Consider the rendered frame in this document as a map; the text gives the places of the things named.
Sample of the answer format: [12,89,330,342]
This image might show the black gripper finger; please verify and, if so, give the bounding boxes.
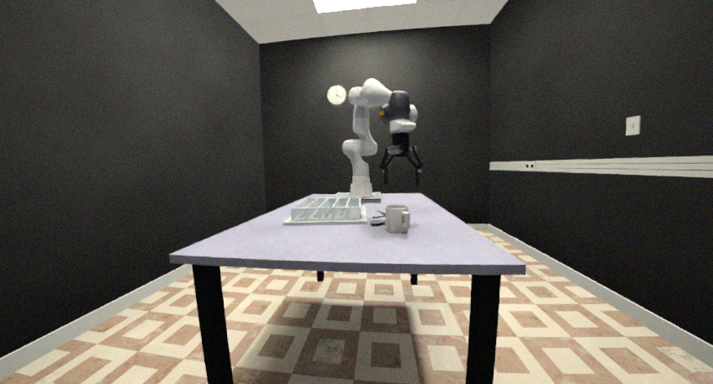
[402,146,425,185]
[379,148,396,184]

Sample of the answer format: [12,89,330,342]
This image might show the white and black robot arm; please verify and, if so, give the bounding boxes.
[342,79,418,197]

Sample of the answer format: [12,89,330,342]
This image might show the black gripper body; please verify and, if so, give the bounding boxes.
[392,133,410,158]

